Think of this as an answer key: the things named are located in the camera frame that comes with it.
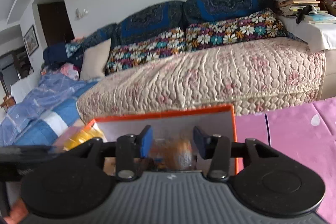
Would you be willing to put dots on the white sheet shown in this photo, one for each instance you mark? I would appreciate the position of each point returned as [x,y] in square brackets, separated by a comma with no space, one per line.
[25,88]

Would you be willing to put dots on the beige quilted sofa cover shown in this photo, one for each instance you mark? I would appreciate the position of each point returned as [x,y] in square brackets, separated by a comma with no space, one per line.
[210,77]

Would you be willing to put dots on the beige pillow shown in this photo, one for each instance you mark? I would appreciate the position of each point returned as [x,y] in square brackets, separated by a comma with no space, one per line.
[95,60]

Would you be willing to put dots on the dark wooden cabinet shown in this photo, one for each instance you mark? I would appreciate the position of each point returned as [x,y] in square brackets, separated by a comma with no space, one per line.
[22,62]

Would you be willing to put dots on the pink clothes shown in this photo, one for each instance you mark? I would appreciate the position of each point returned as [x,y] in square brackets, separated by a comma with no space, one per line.
[69,70]

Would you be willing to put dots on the dark wooden door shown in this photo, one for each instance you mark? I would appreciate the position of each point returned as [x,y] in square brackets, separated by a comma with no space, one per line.
[55,24]

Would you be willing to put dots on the clear packet with golden bun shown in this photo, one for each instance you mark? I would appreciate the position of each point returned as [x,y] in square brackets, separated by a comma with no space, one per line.
[178,153]

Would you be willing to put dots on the orange cardboard box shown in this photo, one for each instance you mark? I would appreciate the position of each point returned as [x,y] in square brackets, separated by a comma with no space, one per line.
[168,121]

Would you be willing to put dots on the dark navy clothes pile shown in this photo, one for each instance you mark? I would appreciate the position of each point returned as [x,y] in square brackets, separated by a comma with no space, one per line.
[56,54]

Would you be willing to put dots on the floral crochet cushion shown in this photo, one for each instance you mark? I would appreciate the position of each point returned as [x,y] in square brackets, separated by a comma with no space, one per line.
[231,29]
[147,49]

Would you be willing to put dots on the blue striped blanket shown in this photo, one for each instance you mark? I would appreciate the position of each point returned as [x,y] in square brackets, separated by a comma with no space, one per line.
[39,108]

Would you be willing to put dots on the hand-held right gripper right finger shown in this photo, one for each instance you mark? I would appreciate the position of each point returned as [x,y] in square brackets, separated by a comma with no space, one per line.
[199,142]

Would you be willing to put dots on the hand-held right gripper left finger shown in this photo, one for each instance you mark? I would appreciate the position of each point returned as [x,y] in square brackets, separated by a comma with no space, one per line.
[145,141]

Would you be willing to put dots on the dark blue patterned cushion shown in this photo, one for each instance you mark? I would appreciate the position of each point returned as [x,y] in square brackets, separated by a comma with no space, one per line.
[225,2]
[149,20]
[99,32]

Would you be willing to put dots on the yellow cake packet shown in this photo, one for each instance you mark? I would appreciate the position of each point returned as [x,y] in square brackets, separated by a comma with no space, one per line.
[78,136]

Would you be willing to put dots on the small framed picture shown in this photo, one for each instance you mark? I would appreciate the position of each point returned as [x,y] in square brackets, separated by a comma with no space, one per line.
[31,40]

